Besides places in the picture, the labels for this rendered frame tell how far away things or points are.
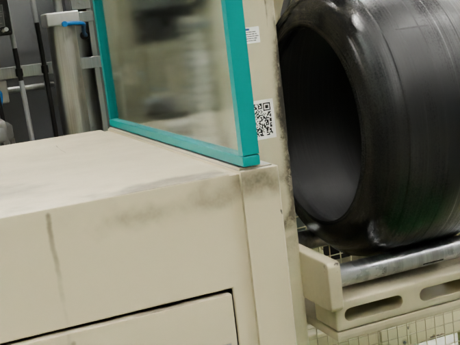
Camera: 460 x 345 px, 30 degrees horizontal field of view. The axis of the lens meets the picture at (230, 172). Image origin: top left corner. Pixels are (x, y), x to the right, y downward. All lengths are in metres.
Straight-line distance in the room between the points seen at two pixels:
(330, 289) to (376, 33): 0.48
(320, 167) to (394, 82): 0.55
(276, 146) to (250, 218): 0.78
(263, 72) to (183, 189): 0.80
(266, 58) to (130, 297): 0.86
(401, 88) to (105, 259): 0.84
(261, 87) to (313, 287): 0.40
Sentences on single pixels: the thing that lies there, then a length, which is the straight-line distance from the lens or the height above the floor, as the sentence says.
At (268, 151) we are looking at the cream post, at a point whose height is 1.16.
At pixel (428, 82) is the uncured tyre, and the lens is 1.58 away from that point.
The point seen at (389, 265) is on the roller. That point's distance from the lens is 1.73.
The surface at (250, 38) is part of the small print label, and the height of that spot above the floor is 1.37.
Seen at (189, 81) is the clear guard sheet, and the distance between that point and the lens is 1.00.
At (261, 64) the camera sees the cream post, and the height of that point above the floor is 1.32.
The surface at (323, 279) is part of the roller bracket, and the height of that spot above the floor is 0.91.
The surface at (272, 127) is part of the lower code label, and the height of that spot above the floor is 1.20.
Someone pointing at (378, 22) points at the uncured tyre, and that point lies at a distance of 1.61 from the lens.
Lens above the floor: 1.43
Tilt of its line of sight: 11 degrees down
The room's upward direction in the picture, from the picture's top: 7 degrees counter-clockwise
